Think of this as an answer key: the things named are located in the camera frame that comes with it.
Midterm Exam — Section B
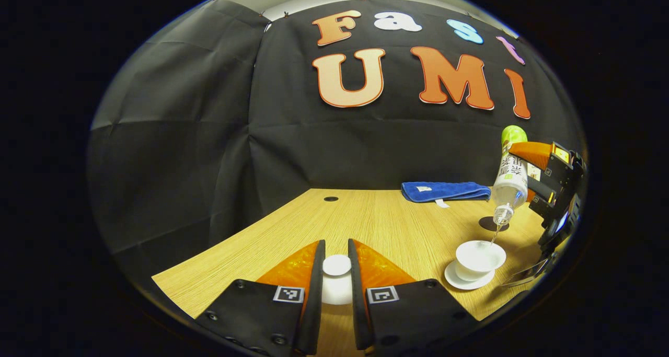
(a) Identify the white teacup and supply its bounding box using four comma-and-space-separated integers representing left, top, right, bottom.
455, 240, 507, 282

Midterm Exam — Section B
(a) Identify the white teacup lid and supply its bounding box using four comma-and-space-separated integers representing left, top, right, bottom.
320, 254, 356, 305

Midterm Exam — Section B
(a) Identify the clear water bottle green label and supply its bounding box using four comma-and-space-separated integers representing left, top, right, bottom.
490, 125, 528, 229

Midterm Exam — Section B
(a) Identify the blue towel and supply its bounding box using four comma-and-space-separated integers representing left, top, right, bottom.
401, 181, 492, 209

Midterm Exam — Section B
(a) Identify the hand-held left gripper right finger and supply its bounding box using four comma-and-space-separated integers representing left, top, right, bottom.
348, 238, 479, 352

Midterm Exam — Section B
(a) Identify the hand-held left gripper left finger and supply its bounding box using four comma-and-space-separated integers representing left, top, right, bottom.
196, 239, 326, 356

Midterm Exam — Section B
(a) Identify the white saucer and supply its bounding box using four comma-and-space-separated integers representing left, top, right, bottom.
444, 260, 496, 291

